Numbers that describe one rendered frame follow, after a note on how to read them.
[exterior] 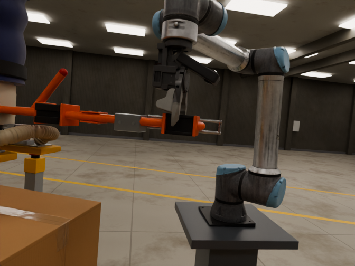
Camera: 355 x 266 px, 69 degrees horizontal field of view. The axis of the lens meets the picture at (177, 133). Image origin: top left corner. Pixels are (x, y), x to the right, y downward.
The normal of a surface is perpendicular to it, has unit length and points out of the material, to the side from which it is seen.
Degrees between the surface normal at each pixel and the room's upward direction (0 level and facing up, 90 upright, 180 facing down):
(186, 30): 90
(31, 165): 90
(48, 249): 90
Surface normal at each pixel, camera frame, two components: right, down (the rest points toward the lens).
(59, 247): 0.97, 0.10
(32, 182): -0.19, 0.04
